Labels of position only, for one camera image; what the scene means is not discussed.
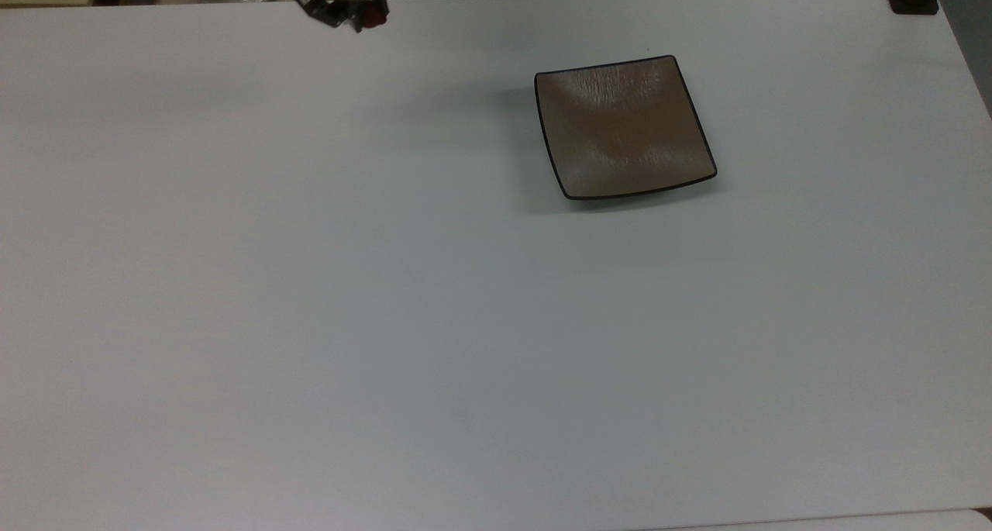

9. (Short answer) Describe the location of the square brown ceramic plate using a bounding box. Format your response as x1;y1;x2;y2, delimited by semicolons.
533;54;718;202

